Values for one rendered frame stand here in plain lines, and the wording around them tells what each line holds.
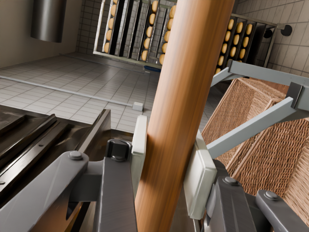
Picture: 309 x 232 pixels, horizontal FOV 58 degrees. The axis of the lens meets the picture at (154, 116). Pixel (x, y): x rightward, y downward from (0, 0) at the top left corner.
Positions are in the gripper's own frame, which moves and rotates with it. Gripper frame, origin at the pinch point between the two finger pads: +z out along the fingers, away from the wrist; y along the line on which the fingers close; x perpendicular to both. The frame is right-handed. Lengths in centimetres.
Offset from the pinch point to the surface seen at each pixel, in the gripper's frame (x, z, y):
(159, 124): 2.3, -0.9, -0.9
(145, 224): -4.1, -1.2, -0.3
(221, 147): -9.6, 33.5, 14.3
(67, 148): -54, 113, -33
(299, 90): 4.0, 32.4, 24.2
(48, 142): -54, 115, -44
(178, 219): -54, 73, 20
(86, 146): -39, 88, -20
